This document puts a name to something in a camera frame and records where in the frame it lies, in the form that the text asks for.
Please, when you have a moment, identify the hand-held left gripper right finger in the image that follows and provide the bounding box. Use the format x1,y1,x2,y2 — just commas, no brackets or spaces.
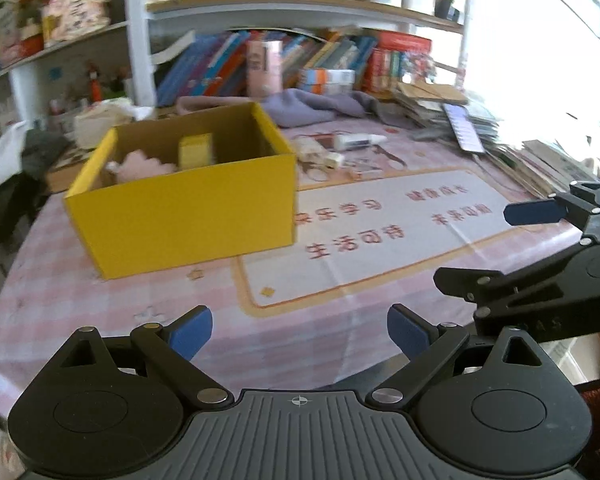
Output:
370,303,557,409

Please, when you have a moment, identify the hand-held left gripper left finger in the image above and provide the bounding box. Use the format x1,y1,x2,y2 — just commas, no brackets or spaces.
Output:
47,304,234,409

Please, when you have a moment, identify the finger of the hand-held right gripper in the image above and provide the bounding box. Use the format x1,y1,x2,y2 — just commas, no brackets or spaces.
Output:
432,249,590,307
504,180,600,241

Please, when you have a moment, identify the yellow cardboard box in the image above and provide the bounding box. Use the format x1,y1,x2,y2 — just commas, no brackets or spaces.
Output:
62,101,298,281

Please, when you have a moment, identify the pink plush toy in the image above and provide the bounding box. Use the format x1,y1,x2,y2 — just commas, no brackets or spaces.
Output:
105,152,178,182

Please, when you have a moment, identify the yellow sponge block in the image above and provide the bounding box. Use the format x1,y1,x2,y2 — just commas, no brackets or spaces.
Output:
178,133,215,168

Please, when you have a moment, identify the pile of books and papers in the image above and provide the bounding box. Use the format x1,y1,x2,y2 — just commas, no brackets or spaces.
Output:
395,82,600,201

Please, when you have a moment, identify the smartphone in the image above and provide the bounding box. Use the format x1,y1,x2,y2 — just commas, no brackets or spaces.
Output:
442,102,486,155

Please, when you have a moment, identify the brown envelope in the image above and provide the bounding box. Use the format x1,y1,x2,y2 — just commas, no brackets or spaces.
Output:
397,81,468,106

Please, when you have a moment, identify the black small box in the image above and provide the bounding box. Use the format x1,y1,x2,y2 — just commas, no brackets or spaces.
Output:
435,0,463,23

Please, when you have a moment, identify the dark garment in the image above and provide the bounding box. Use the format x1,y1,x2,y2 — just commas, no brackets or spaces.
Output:
20,130,73,181

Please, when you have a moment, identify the stack of small orange boxes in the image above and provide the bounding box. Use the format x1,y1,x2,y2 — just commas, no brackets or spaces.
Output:
300,67,356,95

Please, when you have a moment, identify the purple cloth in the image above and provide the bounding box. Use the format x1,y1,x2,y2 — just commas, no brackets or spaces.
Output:
175,89,416,128

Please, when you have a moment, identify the white garment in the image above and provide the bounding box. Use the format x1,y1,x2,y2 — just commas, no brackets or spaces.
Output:
0,120,31,196

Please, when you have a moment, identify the row of colourful books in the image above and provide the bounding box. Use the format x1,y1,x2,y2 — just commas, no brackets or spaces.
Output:
155,30,381,108

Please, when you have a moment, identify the pink cylindrical holder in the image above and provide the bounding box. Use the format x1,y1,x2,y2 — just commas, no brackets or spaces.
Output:
246,39,283,98

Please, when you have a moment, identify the white bookshelf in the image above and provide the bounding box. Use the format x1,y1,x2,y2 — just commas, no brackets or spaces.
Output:
0,0,473,126

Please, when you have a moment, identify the red pot with cream lid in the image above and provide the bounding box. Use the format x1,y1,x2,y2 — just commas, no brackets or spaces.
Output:
19,17,45,56

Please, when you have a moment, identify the pink floral gift bag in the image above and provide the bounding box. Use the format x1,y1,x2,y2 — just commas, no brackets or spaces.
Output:
42,0,112,43

